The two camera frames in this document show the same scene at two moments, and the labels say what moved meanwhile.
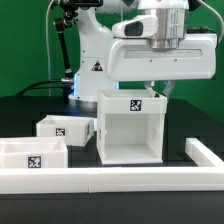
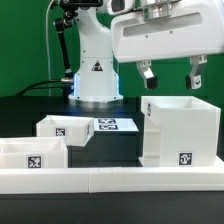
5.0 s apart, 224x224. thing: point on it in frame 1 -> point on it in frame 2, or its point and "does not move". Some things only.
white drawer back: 76,130 does not move
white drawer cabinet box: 130,126 -> 180,131
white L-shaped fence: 207,176 does not move
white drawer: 33,152 does not move
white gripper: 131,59 -> 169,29
